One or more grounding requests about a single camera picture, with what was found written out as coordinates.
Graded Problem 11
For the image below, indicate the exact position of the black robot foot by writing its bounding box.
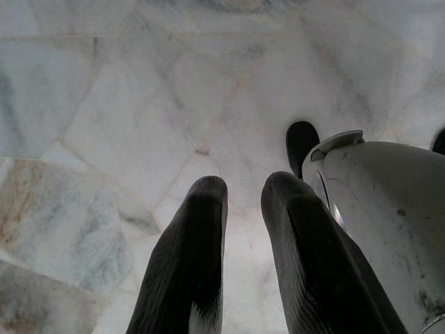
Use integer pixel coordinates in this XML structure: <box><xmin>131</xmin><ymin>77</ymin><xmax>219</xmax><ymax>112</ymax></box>
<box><xmin>285</xmin><ymin>120</ymin><xmax>321</xmax><ymax>181</ymax></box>
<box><xmin>430</xmin><ymin>127</ymin><xmax>445</xmax><ymax>154</ymax></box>

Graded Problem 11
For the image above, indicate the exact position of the black robot right foot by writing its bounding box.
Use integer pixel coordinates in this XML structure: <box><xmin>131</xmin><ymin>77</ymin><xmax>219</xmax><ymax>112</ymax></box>
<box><xmin>430</xmin><ymin>127</ymin><xmax>445</xmax><ymax>154</ymax></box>

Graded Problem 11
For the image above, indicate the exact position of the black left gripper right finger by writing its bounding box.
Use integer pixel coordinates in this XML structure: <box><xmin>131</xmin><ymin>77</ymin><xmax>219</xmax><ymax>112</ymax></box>
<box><xmin>260</xmin><ymin>172</ymin><xmax>408</xmax><ymax>334</ymax></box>

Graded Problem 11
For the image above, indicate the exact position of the black robot left foot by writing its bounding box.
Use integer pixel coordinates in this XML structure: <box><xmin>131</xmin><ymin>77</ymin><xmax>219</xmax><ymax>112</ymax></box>
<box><xmin>285</xmin><ymin>120</ymin><xmax>321</xmax><ymax>181</ymax></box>

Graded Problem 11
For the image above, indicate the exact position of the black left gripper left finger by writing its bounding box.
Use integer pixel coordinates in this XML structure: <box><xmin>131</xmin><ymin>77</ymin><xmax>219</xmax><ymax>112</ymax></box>
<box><xmin>125</xmin><ymin>175</ymin><xmax>229</xmax><ymax>334</ymax></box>

